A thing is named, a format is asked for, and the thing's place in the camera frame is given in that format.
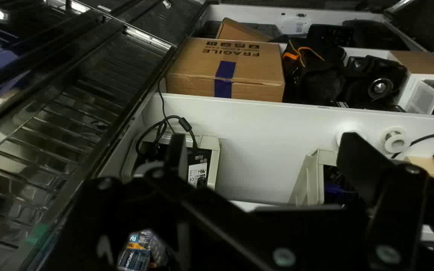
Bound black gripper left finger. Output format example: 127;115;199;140
131;131;194;204

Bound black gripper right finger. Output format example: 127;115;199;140
334;131;431;271

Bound white box with black device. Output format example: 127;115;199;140
396;74;434;118

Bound cardboard box with blue tape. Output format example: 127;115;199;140
164;37;286;104

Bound flat brown cardboard box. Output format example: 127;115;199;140
390;49;434;77

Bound plain cardboard box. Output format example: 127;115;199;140
214;17;274;44

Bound white metal shelf unit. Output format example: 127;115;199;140
95;2;434;271

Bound metal server rack green lights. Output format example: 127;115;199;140
0;0;206;271

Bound thin black cable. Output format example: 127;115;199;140
134;80;199;157

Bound black cable on wooden board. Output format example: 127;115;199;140
390;130;434;160

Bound black camera equipment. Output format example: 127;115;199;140
339;53;410;112

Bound orange and black cable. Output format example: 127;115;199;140
280;44;325;73

